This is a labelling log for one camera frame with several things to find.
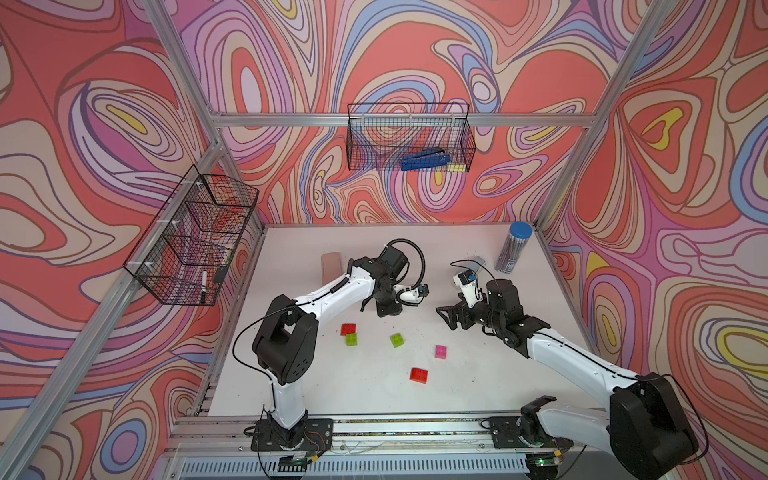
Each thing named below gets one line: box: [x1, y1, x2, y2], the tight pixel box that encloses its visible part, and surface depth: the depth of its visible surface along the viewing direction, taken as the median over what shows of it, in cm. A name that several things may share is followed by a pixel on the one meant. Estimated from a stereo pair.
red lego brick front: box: [410, 367, 429, 385], surface depth 84 cm
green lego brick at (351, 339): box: [345, 333, 358, 347], surface depth 90 cm
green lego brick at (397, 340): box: [390, 334, 405, 348], surface depth 90 cm
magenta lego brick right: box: [435, 345, 447, 360], surface depth 88 cm
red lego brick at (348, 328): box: [340, 323, 357, 336], surface depth 92 cm
